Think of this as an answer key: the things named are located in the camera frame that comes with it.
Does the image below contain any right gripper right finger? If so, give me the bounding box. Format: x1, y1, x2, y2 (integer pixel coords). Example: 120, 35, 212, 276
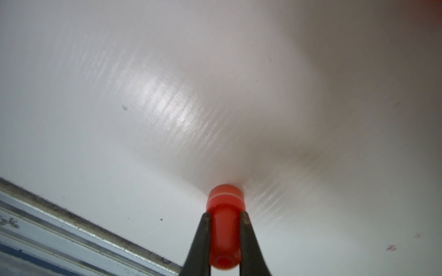
239, 211, 271, 276

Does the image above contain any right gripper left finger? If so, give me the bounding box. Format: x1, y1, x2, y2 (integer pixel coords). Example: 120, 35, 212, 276
178, 213, 211, 276

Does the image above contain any red stamp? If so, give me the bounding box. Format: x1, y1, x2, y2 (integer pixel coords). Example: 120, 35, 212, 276
206, 184, 246, 270

